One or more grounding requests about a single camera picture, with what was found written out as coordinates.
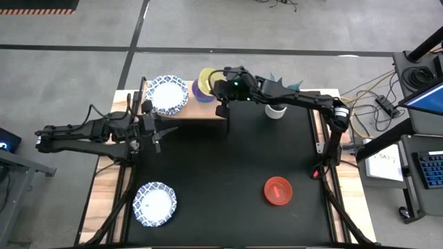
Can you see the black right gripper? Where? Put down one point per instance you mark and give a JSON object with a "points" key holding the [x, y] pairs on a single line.
{"points": [[242, 86]]}

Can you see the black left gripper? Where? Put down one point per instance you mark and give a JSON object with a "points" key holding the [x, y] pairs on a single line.
{"points": [[147, 126]]}

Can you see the purple plastic bowl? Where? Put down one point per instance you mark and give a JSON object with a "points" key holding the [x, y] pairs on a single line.
{"points": [[204, 98]]}

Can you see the yellow plastic bowl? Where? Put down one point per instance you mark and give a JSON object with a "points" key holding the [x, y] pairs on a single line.
{"points": [[205, 81]]}

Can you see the blue patterned paper bowl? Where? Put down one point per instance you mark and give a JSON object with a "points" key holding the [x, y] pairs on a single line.
{"points": [[167, 96], [154, 204]]}

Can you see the orange plastic bowl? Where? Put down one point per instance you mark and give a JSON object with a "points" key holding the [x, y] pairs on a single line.
{"points": [[278, 191]]}

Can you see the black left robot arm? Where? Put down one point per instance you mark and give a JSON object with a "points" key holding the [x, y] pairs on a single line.
{"points": [[86, 131]]}

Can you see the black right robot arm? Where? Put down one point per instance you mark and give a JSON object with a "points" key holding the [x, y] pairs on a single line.
{"points": [[301, 98]]}

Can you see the white round plant pot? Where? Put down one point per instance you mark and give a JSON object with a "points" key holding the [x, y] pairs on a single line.
{"points": [[275, 113]]}

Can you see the black table mat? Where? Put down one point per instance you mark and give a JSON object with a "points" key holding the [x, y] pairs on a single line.
{"points": [[221, 180]]}

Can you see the green snake plant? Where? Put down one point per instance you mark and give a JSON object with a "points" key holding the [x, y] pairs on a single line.
{"points": [[293, 85]]}

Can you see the black laptop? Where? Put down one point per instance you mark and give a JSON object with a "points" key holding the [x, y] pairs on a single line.
{"points": [[8, 140]]}

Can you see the grey side desk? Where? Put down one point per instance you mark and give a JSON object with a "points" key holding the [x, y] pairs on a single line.
{"points": [[15, 186]]}

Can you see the black power strip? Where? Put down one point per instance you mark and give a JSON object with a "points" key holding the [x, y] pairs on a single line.
{"points": [[386, 104]]}

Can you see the black stand pole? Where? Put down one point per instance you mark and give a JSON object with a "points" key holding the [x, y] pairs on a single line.
{"points": [[384, 140]]}

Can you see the white paper sheet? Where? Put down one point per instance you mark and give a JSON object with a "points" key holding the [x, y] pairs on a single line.
{"points": [[384, 166]]}

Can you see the black mat with hazard stripe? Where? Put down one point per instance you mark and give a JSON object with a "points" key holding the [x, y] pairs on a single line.
{"points": [[38, 5]]}

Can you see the blue screen monitor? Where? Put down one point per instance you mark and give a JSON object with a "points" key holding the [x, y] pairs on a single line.
{"points": [[424, 98]]}

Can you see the black keyboard with blue keys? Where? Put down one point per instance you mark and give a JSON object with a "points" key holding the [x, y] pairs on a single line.
{"points": [[431, 169]]}

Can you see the grey equipment cart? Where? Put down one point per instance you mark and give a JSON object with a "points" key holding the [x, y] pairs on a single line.
{"points": [[425, 200]]}

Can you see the wooden shelf with black frame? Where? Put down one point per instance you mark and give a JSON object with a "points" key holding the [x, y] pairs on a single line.
{"points": [[200, 110]]}

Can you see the black metal frame strut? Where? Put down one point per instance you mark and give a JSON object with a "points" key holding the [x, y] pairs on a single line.
{"points": [[114, 211], [346, 218]]}

